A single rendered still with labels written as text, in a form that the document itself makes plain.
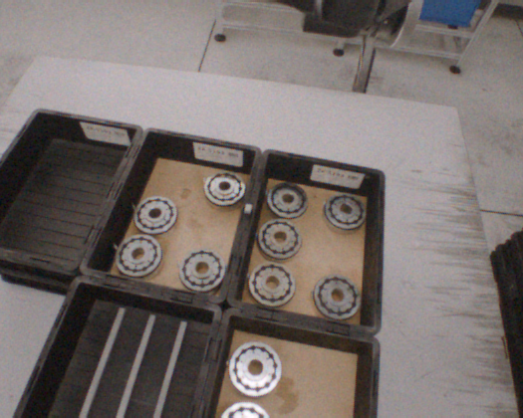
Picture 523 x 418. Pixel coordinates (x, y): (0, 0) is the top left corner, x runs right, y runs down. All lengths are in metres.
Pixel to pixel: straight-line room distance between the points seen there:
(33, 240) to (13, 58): 2.18
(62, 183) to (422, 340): 0.99
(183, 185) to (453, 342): 0.79
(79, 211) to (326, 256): 0.61
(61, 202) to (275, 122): 0.71
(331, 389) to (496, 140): 2.16
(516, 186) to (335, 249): 1.76
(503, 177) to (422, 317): 1.59
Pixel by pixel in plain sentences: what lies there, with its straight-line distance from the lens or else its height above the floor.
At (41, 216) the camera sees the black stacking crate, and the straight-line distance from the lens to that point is 1.06.
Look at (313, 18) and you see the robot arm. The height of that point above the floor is 1.41.
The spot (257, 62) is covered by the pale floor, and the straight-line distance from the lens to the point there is 2.71.
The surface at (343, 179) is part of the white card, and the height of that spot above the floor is 0.88.
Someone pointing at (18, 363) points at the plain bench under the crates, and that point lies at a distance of 1.08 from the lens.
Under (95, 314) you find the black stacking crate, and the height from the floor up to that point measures 0.83.
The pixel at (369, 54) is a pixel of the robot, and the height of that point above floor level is 0.75.
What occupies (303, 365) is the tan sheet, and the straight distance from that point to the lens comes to 0.84.
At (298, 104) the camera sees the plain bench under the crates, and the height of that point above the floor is 0.70.
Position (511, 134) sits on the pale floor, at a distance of 2.84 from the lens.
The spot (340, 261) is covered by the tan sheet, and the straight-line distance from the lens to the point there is 0.92.
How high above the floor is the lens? 1.65
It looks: 58 degrees down
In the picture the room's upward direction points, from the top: 6 degrees clockwise
